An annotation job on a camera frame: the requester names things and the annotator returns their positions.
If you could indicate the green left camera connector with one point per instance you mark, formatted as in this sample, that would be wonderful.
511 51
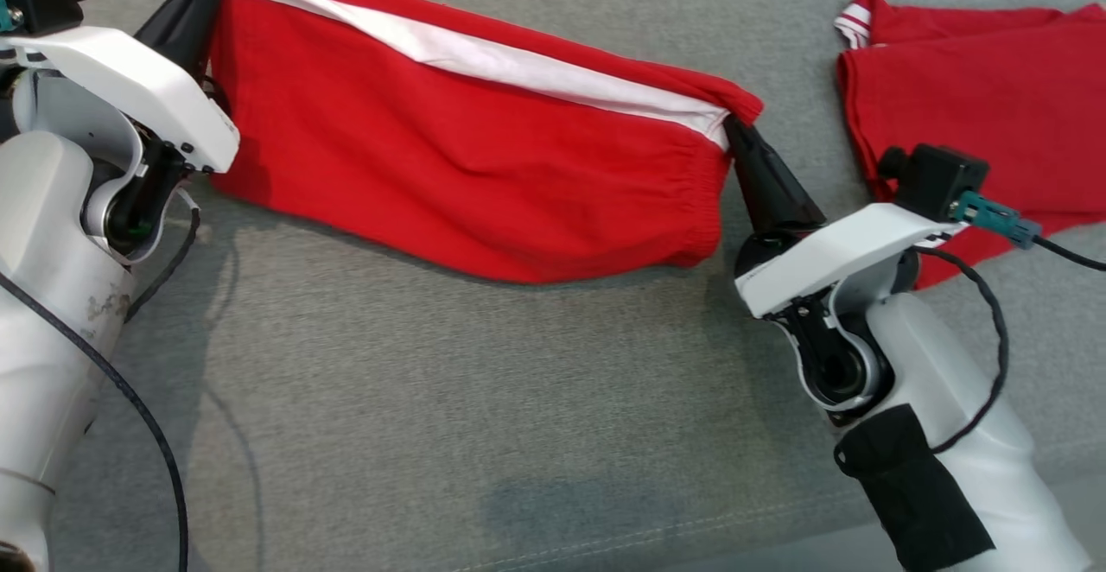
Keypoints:
9 15

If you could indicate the red Bulls 23 jersey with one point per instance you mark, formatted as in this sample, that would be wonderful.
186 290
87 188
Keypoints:
950 79

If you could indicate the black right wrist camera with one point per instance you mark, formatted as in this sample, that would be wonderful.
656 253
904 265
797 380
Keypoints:
937 179

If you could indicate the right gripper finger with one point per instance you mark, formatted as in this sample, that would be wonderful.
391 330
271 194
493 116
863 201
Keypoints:
786 196
756 200

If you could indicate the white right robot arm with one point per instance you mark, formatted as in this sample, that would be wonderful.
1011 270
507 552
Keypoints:
950 365

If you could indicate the green camera connector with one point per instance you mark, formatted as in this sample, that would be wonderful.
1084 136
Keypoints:
994 213
9 15

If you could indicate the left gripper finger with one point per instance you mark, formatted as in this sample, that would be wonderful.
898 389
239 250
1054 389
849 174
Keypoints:
177 15
207 41

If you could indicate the green right camera connector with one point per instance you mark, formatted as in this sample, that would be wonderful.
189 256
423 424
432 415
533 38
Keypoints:
994 213

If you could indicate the red shorts with white stripes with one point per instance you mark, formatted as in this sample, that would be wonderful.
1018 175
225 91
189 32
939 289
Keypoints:
432 166

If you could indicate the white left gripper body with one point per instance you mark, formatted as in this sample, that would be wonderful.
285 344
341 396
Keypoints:
147 79

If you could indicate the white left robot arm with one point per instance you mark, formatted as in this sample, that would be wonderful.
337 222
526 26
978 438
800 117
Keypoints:
43 295

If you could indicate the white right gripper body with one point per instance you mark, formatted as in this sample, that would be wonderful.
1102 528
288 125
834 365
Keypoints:
847 244

